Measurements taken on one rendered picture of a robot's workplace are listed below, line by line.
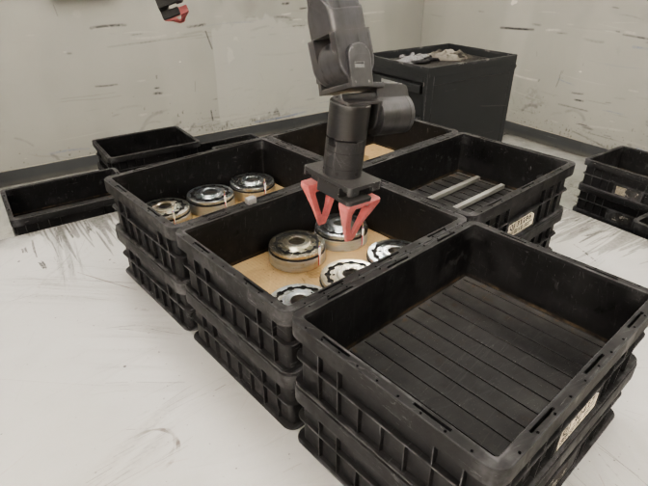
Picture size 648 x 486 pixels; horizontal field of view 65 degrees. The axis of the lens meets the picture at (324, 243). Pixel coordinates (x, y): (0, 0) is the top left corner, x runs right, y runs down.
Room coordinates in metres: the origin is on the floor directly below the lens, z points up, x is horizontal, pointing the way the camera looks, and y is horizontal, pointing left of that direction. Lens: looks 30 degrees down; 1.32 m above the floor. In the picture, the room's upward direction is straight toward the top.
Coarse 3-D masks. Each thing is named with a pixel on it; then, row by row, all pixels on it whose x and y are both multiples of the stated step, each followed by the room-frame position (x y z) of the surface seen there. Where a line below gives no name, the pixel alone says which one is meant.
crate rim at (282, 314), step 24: (288, 192) 0.87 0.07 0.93; (216, 216) 0.77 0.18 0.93; (456, 216) 0.77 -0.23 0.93; (192, 240) 0.69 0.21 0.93; (216, 264) 0.62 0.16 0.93; (384, 264) 0.62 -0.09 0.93; (240, 288) 0.57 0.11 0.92; (336, 288) 0.56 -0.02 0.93; (264, 312) 0.53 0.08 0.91; (288, 312) 0.51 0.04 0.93
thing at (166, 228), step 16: (240, 144) 1.15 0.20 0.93; (272, 144) 1.16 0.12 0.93; (176, 160) 1.04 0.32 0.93; (320, 160) 1.04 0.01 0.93; (112, 176) 0.95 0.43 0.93; (112, 192) 0.91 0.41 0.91; (128, 192) 0.87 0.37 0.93; (272, 192) 0.87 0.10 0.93; (144, 208) 0.80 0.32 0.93; (224, 208) 0.80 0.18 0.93; (160, 224) 0.75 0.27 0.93; (176, 224) 0.74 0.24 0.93
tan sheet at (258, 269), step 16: (368, 240) 0.87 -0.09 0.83; (256, 256) 0.80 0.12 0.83; (336, 256) 0.80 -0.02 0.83; (352, 256) 0.80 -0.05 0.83; (256, 272) 0.75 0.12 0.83; (272, 272) 0.75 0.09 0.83; (288, 272) 0.75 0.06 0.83; (304, 272) 0.75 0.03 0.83; (320, 272) 0.75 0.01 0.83; (272, 288) 0.70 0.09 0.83
